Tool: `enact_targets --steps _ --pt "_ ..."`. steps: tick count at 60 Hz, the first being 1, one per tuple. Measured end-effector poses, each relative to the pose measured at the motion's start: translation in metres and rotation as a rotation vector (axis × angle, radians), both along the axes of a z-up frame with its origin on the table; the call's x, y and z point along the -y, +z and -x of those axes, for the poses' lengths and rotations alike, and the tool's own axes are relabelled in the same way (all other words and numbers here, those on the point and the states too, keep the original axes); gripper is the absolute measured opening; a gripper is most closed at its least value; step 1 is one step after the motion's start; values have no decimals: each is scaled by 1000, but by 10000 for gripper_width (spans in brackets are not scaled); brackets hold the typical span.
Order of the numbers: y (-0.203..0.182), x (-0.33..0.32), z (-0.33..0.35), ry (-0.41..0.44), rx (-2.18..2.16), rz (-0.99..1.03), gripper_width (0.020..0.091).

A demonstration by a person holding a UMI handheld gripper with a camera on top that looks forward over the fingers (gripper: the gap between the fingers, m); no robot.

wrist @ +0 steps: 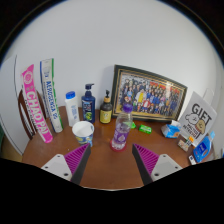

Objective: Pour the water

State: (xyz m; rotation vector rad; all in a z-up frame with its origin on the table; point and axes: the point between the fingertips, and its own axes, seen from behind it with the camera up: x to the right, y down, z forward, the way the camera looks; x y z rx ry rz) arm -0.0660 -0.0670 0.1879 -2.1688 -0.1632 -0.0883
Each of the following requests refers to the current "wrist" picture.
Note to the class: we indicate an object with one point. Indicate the colourful puzzle cube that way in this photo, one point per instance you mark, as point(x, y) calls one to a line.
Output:
point(190, 140)

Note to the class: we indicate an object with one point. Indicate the small patterned snack pack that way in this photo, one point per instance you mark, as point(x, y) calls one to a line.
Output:
point(183, 145)

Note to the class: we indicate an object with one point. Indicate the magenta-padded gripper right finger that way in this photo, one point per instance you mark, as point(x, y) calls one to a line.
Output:
point(146, 157)

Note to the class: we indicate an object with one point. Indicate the white bottle with blue cap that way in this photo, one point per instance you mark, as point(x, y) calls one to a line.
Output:
point(72, 111)

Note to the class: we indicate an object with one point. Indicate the dark blue pump bottle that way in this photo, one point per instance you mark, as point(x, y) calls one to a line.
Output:
point(88, 108)

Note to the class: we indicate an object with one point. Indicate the dark wooden chair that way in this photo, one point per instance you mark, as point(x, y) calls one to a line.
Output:
point(23, 113)

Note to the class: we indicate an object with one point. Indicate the amber pump bottle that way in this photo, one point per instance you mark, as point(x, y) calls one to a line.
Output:
point(106, 113)

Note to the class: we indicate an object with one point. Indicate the printed paper cup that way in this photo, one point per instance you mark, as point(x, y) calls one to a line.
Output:
point(83, 131)

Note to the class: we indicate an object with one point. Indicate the framed group picture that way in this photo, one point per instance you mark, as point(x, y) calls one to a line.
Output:
point(150, 95)

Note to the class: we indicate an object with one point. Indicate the pink shuttlecock tube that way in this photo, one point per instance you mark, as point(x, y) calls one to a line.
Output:
point(36, 106)

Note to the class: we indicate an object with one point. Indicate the white paper gift bag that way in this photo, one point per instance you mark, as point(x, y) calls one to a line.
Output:
point(198, 118)

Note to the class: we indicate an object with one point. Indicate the white flat board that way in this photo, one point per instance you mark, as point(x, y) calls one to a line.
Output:
point(8, 106)

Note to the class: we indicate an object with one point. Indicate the blue detergent bottle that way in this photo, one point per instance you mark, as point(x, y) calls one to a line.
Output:
point(202, 151)

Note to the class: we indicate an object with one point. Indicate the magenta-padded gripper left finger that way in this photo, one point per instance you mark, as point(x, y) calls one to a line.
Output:
point(77, 156)

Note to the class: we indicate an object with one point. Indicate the clear purple-capped water bottle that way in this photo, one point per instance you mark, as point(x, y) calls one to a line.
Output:
point(121, 131)

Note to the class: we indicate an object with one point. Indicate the white green shuttlecock tube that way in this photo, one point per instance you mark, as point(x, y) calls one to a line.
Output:
point(51, 96)

